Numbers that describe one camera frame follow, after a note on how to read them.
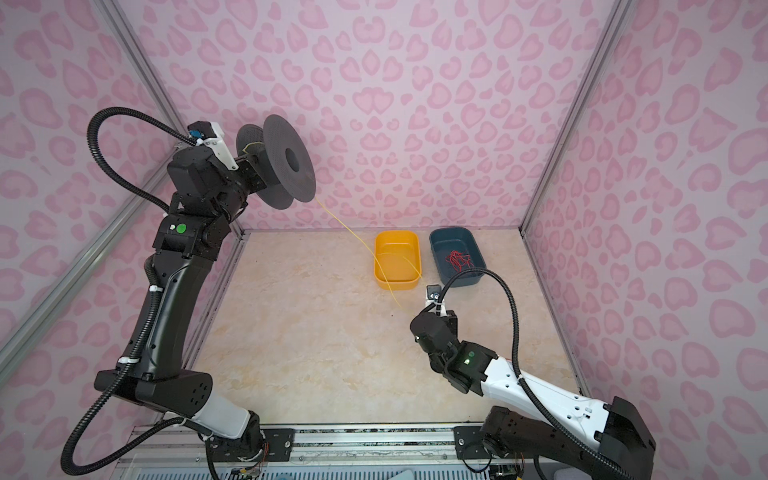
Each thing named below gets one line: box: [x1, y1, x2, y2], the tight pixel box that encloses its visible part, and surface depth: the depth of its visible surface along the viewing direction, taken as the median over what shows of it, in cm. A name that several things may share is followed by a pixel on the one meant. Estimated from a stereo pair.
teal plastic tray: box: [429, 227, 486, 287], surface depth 112 cm
